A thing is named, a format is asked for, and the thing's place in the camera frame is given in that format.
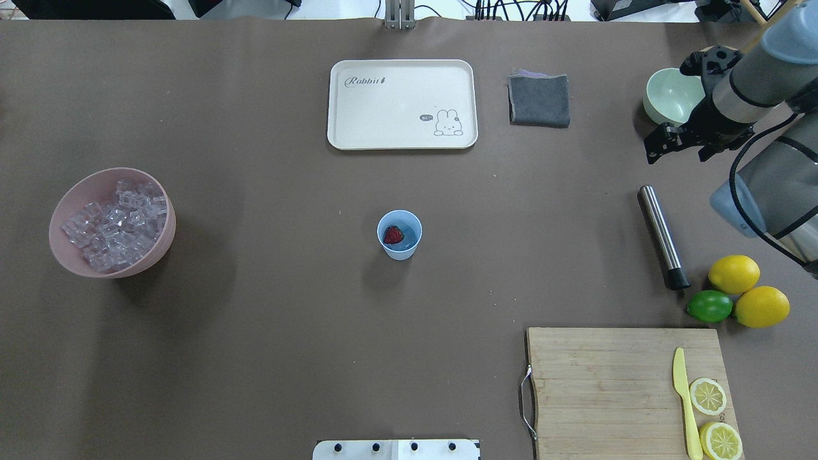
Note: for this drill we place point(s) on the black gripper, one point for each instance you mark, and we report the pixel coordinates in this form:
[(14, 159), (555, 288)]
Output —
[(709, 120)]

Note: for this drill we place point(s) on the steel muddler black tip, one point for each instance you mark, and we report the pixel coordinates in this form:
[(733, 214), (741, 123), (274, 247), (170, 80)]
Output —
[(674, 276)]

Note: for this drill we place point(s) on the red strawberry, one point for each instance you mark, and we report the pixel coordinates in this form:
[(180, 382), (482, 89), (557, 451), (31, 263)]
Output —
[(393, 235)]

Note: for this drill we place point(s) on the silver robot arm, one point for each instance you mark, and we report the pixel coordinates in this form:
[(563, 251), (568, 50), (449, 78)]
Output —
[(762, 104)]

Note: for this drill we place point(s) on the wooden cup tree stand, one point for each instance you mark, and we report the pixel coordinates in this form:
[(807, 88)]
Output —
[(747, 11)]

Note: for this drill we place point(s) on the light blue plastic cup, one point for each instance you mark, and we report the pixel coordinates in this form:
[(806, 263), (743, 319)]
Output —
[(412, 228)]

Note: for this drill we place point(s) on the pink bowl of ice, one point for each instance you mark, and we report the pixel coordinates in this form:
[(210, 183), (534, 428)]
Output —
[(115, 223)]

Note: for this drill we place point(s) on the green ceramic bowl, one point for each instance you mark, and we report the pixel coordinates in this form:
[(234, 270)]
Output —
[(671, 96)]

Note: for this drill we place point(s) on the yellow lemon far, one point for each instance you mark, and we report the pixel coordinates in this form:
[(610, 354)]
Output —
[(734, 274)]

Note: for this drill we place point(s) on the yellow lemon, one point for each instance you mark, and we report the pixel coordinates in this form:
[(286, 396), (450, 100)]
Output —
[(762, 306), (734, 274)]

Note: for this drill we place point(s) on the grey folded cloth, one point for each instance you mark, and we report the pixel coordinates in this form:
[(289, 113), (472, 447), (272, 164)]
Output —
[(538, 99)]

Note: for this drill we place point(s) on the green lime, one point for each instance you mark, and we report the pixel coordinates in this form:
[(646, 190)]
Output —
[(710, 306)]

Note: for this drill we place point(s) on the yellow lemon near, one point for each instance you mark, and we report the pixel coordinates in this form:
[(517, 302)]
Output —
[(762, 306)]

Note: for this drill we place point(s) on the yellow plastic knife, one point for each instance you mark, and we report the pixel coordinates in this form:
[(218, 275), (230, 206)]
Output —
[(680, 383)]

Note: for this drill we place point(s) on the lemon slice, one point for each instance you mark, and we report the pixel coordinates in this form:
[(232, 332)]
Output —
[(708, 396), (720, 440)]

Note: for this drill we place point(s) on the wooden cutting board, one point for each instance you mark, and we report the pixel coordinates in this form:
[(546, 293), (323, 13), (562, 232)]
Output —
[(608, 393)]

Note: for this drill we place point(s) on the cream rabbit tray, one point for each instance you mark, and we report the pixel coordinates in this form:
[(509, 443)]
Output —
[(402, 105)]

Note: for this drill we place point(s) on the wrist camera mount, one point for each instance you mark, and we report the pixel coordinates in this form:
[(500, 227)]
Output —
[(711, 65)]

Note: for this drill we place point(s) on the aluminium frame post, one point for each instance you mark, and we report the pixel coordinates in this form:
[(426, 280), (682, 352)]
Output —
[(399, 14)]

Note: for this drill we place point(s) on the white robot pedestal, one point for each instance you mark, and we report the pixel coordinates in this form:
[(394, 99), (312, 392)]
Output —
[(398, 449)]

